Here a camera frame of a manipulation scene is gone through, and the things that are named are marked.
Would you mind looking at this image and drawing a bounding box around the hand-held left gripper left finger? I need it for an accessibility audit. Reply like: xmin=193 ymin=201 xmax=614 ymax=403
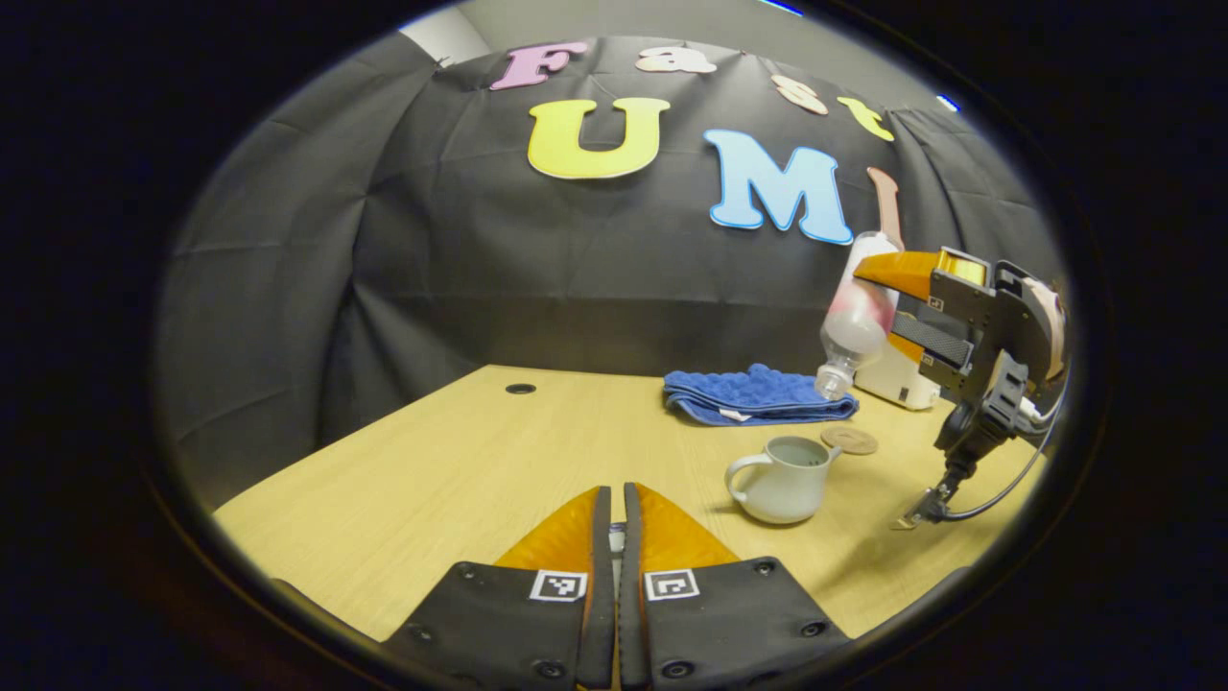
xmin=384 ymin=486 xmax=616 ymax=691

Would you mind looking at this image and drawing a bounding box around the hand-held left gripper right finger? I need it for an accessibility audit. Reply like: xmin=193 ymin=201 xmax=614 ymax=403
xmin=619 ymin=482 xmax=852 ymax=691

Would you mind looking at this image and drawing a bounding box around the clear plastic water bottle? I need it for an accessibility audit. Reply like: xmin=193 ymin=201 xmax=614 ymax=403
xmin=814 ymin=230 xmax=904 ymax=401

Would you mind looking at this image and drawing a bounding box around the round wooden coaster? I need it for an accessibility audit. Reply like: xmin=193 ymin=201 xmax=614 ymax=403
xmin=820 ymin=425 xmax=879 ymax=456

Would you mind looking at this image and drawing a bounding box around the white teacup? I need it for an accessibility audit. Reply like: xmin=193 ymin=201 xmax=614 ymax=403
xmin=724 ymin=436 xmax=843 ymax=525

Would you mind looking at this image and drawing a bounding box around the white toaster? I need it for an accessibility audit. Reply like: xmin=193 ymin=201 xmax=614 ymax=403
xmin=853 ymin=336 xmax=946 ymax=412

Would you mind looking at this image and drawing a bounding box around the blue folded towel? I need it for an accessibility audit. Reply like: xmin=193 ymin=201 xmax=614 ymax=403
xmin=663 ymin=363 xmax=860 ymax=427

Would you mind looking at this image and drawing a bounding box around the black backdrop cloth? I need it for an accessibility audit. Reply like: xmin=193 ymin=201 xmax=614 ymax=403
xmin=158 ymin=36 xmax=1068 ymax=510

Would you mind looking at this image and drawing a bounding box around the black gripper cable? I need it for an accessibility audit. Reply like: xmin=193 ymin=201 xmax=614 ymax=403
xmin=940 ymin=398 xmax=1061 ymax=525

